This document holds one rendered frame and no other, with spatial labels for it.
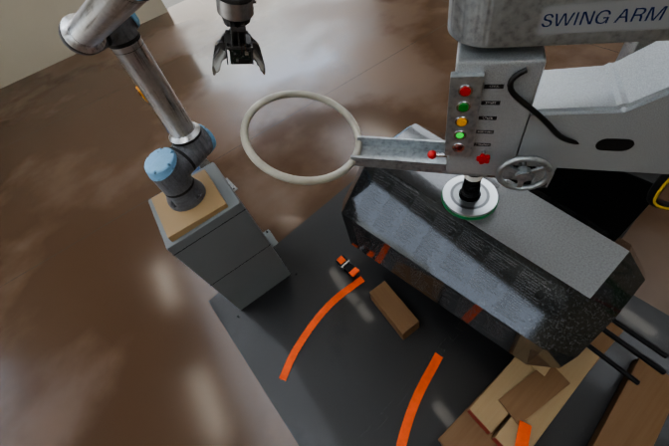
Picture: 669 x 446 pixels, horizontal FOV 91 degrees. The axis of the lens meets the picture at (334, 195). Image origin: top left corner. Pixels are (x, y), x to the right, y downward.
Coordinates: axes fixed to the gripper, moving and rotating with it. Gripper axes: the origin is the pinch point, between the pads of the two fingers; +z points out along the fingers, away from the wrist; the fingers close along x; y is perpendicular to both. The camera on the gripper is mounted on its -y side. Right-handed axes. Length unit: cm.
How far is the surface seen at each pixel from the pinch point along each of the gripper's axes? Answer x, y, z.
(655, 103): 91, 51, -31
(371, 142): 49, 9, 27
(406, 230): 68, 36, 60
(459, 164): 66, 37, 8
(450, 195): 79, 34, 35
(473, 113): 59, 35, -14
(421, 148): 66, 19, 22
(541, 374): 116, 107, 79
